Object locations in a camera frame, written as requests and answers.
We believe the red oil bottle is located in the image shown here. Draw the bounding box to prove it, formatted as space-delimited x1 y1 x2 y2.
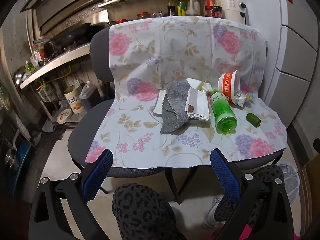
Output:
204 0 218 17

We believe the white dish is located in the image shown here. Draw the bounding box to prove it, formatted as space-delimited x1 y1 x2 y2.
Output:
56 108 73 124

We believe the person's pink garment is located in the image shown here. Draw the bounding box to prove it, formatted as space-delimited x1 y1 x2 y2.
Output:
212 224 300 240

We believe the orange white noodle cup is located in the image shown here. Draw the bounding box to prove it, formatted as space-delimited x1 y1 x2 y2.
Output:
218 71 242 105

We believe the black wok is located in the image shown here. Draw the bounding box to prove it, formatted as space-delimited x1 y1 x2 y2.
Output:
51 22 92 47

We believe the person's left leg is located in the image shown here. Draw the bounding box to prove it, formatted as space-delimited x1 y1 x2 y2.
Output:
112 183 187 240

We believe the dark oil jug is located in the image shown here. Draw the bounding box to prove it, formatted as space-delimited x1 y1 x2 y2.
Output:
79 81 102 113

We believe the dark soy sauce bottle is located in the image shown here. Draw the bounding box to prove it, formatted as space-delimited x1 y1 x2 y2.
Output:
167 0 177 17

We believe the steel range hood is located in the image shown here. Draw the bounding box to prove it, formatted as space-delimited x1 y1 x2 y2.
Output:
20 0 108 37

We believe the small white blue carton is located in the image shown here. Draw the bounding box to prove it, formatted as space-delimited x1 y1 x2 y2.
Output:
234 90 254 109

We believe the green plastic bottle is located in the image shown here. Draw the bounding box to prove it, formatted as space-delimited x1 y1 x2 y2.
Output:
209 89 237 134

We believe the brown liquid jug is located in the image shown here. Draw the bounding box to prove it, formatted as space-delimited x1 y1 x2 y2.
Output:
186 0 202 16

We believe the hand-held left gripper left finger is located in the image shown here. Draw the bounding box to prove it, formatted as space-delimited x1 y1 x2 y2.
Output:
28 149 114 240

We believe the bin with white bag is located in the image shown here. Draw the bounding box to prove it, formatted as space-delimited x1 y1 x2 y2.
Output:
277 163 300 200

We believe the white shoe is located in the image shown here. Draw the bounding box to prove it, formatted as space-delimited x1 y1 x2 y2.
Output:
202 196 223 228

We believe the yellow gas hose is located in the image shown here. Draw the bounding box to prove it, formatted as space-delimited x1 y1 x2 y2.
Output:
37 65 73 90

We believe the white egg print canister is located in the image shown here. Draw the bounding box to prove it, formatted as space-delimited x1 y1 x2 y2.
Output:
64 82 84 114

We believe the grey felt cloth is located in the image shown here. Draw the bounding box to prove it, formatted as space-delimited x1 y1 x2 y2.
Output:
160 81 192 134

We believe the green bottle yellow cap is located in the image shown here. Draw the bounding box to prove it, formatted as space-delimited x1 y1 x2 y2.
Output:
177 0 187 16

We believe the white folded tissue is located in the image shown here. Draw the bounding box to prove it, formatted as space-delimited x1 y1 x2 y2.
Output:
185 78 203 90

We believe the small green vegetable piece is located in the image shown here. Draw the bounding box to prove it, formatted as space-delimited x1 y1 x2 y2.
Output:
246 113 261 128

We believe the white brown paper packet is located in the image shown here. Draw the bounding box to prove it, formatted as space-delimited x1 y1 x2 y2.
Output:
186 89 210 121

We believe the floral printed cloth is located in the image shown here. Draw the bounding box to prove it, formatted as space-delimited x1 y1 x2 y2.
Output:
85 15 288 168

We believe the dark red sauce jar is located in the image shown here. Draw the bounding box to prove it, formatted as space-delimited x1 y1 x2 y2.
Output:
204 6 222 18

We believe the gas stove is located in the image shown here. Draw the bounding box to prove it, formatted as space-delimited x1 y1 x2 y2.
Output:
45 41 90 60

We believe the white kitchen appliance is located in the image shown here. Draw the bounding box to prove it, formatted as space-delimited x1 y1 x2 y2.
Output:
217 0 248 25

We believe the dark office chair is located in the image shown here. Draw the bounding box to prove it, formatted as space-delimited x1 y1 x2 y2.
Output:
67 26 282 204

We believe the steel kitchen counter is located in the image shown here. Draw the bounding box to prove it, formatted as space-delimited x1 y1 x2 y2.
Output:
19 42 92 89

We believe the silver refrigerator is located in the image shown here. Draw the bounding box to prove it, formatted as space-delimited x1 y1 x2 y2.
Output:
235 0 320 155

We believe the steel bowl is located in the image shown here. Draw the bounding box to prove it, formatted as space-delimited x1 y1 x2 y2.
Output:
14 69 27 85

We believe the blue basin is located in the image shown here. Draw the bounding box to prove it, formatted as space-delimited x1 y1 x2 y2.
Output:
7 140 35 195

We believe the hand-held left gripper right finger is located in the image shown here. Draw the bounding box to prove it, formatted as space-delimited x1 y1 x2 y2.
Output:
210 149 294 240

